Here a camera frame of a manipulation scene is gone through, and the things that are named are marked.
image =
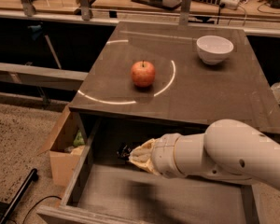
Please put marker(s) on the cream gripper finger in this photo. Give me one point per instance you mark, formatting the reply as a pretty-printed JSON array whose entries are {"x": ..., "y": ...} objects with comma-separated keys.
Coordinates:
[
  {"x": 144, "y": 148},
  {"x": 143, "y": 162}
]

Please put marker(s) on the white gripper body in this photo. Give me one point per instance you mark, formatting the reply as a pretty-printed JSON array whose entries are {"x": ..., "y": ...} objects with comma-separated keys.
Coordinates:
[{"x": 163, "y": 154}]

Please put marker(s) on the black rxbar chocolate wrapper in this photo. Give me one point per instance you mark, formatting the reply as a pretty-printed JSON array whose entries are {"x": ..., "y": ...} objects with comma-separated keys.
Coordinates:
[{"x": 124, "y": 152}]

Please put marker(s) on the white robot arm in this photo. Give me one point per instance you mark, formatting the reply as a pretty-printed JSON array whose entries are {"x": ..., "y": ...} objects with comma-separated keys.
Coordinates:
[{"x": 228, "y": 151}]

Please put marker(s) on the grey open top drawer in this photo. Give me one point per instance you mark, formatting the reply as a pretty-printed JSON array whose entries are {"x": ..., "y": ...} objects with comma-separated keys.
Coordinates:
[{"x": 104, "y": 189}]

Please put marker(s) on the dark counter cabinet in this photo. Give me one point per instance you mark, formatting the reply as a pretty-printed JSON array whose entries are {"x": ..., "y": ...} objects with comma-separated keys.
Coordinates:
[{"x": 186, "y": 91}]

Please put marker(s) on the green item in box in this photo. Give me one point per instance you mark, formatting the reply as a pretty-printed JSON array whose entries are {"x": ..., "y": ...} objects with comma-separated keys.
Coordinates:
[{"x": 78, "y": 141}]

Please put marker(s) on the cardboard box on floor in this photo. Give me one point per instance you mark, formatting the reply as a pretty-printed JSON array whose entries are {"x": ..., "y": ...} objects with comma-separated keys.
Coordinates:
[{"x": 62, "y": 161}]

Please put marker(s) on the red apple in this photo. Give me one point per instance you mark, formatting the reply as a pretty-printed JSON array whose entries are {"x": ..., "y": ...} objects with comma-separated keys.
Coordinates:
[{"x": 143, "y": 74}]

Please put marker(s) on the black bar on floor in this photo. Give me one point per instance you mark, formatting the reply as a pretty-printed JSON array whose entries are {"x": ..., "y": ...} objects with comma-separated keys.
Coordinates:
[{"x": 32, "y": 176}]

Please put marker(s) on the white ceramic bowl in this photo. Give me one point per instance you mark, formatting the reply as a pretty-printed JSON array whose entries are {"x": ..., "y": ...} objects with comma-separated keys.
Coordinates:
[{"x": 213, "y": 49}]

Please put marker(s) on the wooden desk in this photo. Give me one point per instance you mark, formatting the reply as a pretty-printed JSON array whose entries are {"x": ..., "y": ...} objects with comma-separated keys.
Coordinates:
[{"x": 255, "y": 17}]

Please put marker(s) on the grey metal rail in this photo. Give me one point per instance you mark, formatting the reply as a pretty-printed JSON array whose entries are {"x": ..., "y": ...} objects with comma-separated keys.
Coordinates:
[{"x": 42, "y": 77}]

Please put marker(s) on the metal bracket right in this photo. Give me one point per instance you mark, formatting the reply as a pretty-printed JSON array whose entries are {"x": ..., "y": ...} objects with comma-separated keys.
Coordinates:
[{"x": 184, "y": 12}]

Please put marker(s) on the metal bracket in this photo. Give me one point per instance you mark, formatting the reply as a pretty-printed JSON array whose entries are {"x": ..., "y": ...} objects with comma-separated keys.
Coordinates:
[
  {"x": 85, "y": 10},
  {"x": 28, "y": 8},
  {"x": 184, "y": 12}
]

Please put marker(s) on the metal bracket middle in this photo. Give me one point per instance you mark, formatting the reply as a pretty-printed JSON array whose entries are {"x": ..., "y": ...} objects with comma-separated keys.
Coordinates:
[{"x": 85, "y": 10}]

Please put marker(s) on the metal bracket left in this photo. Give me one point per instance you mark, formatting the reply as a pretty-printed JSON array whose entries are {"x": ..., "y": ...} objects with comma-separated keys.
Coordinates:
[{"x": 28, "y": 8}]

